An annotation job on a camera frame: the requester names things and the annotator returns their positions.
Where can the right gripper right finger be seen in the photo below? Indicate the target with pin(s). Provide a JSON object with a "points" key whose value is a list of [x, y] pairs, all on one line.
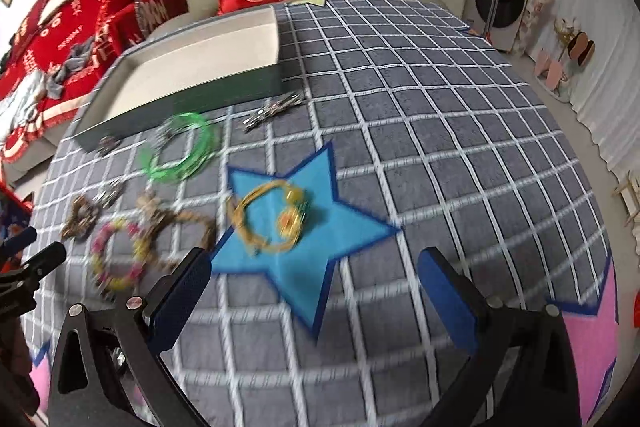
{"points": [[542, 389]]}

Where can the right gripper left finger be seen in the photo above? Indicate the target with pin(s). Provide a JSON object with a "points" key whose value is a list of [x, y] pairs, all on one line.
{"points": [[86, 388]]}

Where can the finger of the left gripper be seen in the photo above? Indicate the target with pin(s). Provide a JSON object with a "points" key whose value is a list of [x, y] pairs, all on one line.
{"points": [[11, 246], [42, 264]]}

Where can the silver crystal hair pin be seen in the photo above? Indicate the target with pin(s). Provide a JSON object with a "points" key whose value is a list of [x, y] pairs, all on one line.
{"points": [[110, 194]]}

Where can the green translucent bangle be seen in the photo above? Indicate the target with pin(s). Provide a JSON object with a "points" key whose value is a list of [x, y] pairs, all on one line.
{"points": [[180, 147]]}

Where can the silver rhinestone hair clip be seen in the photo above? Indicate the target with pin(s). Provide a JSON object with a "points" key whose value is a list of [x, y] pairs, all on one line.
{"points": [[273, 109]]}

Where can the teal jewelry tray box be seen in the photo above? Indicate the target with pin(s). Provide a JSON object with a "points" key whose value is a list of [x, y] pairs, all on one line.
{"points": [[213, 63]]}

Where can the red gift bag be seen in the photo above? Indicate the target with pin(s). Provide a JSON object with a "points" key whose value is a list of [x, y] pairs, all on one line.
{"points": [[15, 217]]}

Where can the grey cloth on sofa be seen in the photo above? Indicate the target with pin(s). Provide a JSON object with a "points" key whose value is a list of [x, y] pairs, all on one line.
{"points": [[76, 60]]}

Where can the red sofa blanket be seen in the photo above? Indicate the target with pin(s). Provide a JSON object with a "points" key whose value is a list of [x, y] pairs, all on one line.
{"points": [[40, 46]]}

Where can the pink slippers on rack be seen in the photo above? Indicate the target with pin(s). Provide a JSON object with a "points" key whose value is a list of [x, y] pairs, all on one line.
{"points": [[553, 73]]}

